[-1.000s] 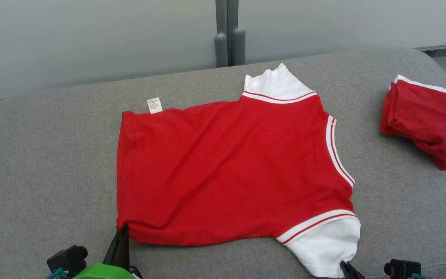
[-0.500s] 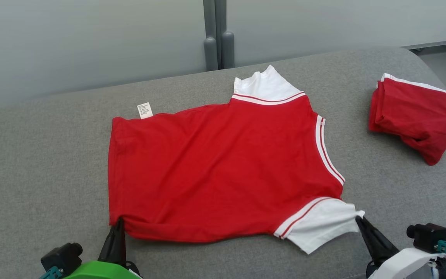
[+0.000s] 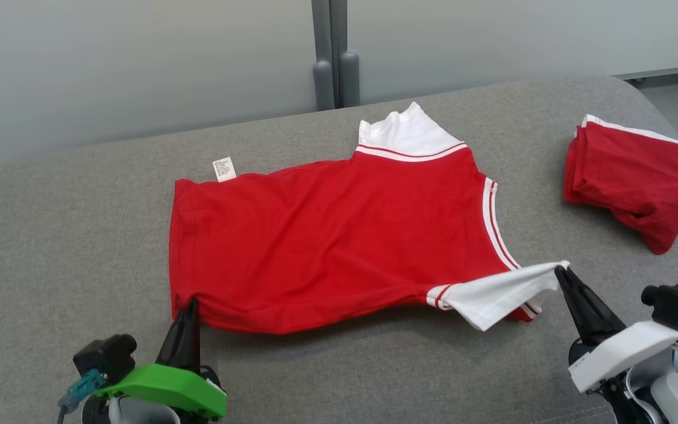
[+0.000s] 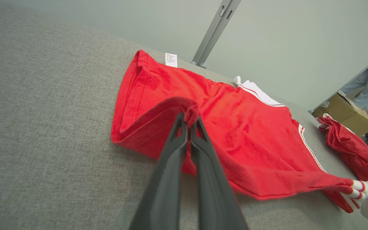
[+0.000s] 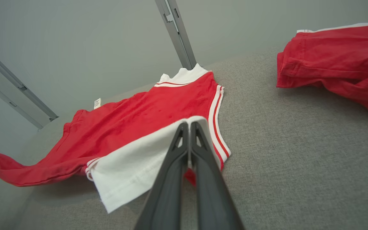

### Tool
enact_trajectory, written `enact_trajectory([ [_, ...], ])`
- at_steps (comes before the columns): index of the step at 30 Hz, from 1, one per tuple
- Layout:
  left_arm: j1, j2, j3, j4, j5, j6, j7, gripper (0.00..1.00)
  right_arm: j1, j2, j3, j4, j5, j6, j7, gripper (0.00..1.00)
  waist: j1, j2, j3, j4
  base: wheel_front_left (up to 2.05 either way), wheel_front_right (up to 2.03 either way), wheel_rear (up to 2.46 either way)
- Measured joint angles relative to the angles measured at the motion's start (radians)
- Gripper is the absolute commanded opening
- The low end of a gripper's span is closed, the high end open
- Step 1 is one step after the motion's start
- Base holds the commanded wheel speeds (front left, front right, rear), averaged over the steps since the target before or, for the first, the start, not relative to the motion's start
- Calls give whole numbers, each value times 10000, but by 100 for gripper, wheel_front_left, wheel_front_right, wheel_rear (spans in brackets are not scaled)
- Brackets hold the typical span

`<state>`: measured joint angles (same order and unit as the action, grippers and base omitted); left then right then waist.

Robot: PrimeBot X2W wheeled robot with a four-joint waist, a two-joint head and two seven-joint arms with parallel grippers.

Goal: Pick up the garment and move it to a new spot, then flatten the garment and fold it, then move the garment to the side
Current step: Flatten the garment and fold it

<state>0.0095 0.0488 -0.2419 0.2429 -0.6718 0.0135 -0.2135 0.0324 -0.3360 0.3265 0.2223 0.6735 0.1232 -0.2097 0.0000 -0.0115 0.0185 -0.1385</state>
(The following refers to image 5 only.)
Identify red jersey with white sleeves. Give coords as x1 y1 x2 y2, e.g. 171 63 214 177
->
0 63 232 214

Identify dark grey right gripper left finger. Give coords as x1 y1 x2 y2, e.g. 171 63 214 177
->
134 121 190 230

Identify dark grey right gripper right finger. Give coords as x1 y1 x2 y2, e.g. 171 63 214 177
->
190 121 245 230

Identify red shorts with white trim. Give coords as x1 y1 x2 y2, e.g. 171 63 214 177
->
276 22 368 125

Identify grey double partition post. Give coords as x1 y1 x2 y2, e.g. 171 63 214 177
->
154 0 197 70

